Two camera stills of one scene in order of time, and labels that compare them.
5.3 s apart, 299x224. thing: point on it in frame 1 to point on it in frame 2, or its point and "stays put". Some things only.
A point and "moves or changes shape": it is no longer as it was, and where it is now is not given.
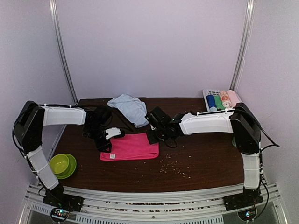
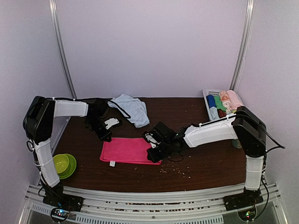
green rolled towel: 219,103 stays put
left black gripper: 102,146 to 102,136
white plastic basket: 206,92 stays put
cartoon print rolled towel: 225,99 stays put
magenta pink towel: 131,147 moves or changes shape
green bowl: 59,163 stays put
